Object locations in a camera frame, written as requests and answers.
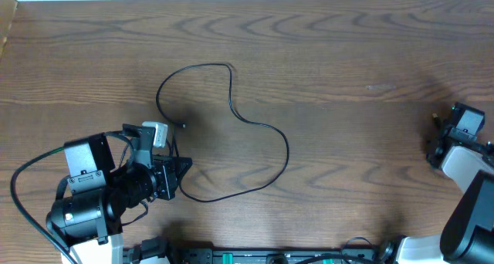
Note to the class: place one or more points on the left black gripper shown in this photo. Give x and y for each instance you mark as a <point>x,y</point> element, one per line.
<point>171,170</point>

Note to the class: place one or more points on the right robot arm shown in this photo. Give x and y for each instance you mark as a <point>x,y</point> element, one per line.
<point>468,234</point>

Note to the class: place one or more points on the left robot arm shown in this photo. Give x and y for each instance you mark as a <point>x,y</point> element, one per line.
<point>109,173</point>

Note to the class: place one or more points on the cardboard box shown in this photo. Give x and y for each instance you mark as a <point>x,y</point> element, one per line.
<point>7,13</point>

